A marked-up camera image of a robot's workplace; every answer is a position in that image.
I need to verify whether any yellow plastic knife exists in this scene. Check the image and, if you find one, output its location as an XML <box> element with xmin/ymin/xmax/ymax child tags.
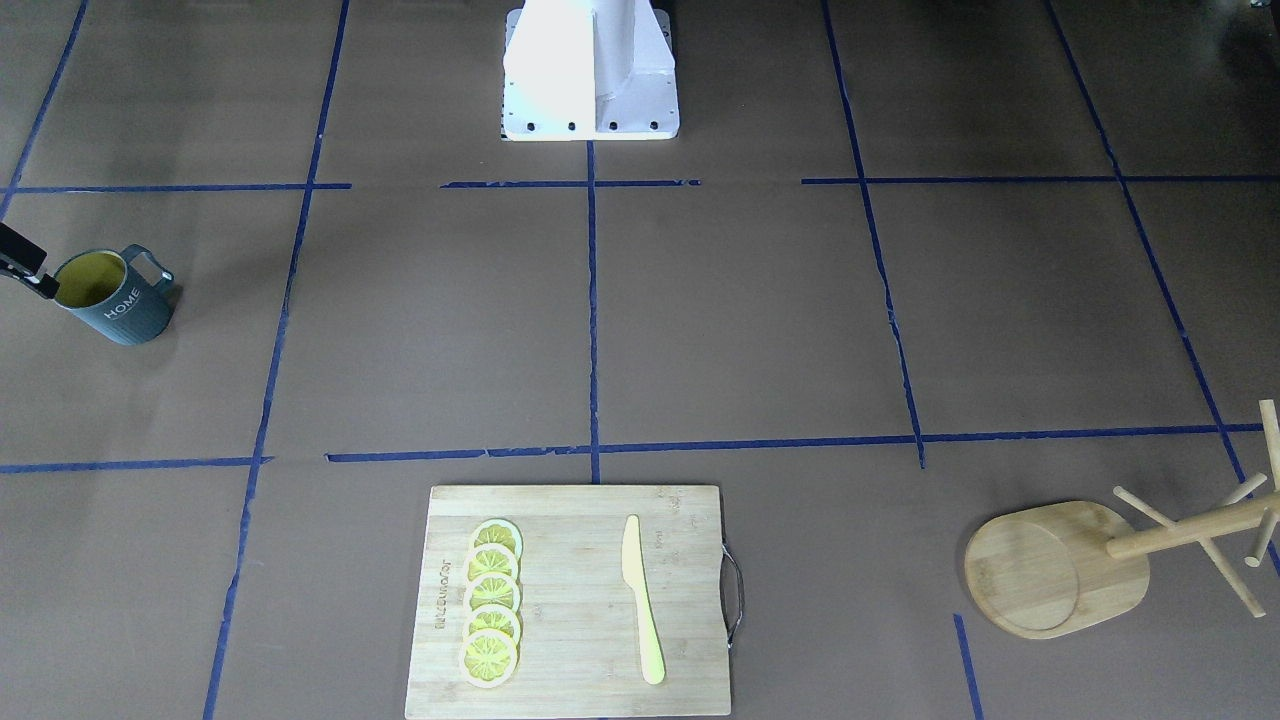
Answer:
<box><xmin>621</xmin><ymin>514</ymin><xmax>666</xmax><ymax>685</ymax></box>

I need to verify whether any bamboo cutting board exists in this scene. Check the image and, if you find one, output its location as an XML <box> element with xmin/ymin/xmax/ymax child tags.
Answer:
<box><xmin>404</xmin><ymin>484</ymin><xmax>732</xmax><ymax>719</ymax></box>

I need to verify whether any lemon slice three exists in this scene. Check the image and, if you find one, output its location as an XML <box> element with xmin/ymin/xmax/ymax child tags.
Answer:
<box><xmin>463</xmin><ymin>571</ymin><xmax>522</xmax><ymax>612</ymax></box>

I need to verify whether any lemon slice one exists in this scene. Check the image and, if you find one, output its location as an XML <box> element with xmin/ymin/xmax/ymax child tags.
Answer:
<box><xmin>470</xmin><ymin>518</ymin><xmax>524</xmax><ymax>559</ymax></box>

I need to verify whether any lemon slice two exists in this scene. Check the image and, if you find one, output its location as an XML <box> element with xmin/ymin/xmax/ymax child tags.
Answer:
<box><xmin>465</xmin><ymin>543</ymin><xmax>520</xmax><ymax>583</ymax></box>

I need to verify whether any lemon slice four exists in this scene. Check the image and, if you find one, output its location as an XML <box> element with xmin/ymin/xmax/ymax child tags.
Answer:
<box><xmin>463</xmin><ymin>603</ymin><xmax>524</xmax><ymax>646</ymax></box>

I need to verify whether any wooden cup storage rack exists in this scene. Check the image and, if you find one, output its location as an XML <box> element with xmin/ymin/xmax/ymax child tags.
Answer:
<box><xmin>960</xmin><ymin>398</ymin><xmax>1279</xmax><ymax>641</ymax></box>

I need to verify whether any blue-green mug yellow inside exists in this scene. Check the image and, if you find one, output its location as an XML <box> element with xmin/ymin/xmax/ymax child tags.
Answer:
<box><xmin>54</xmin><ymin>243</ymin><xmax>175</xmax><ymax>346</ymax></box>

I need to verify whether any white camera post base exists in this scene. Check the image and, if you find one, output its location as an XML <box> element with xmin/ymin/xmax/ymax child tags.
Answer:
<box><xmin>500</xmin><ymin>1</ymin><xmax>681</xmax><ymax>142</ymax></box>

